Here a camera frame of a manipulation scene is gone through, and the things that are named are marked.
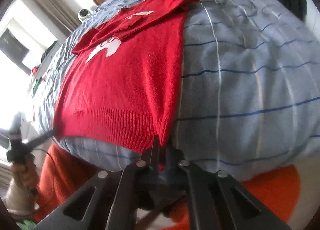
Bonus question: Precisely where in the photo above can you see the red knit sweater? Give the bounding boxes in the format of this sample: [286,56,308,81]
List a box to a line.
[53,0,200,153]

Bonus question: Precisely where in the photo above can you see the dark clothes on bench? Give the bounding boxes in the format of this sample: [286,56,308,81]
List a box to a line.
[41,41,58,62]

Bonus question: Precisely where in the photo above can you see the person left hand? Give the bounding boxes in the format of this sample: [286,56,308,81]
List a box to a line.
[11,153,39,190]

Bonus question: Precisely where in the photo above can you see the orange trousers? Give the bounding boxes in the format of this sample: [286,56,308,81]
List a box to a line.
[32,143,302,230]

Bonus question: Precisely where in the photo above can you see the green folded garment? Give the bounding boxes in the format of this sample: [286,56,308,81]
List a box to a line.
[16,220,36,230]

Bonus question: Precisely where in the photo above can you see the white window bench drawers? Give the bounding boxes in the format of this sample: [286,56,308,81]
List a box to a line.
[28,41,61,91]

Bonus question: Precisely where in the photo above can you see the blue plaid bed duvet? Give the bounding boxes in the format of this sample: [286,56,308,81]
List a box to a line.
[34,0,319,181]

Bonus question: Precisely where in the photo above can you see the beige window curtain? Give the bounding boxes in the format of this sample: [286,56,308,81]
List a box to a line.
[34,0,81,36]

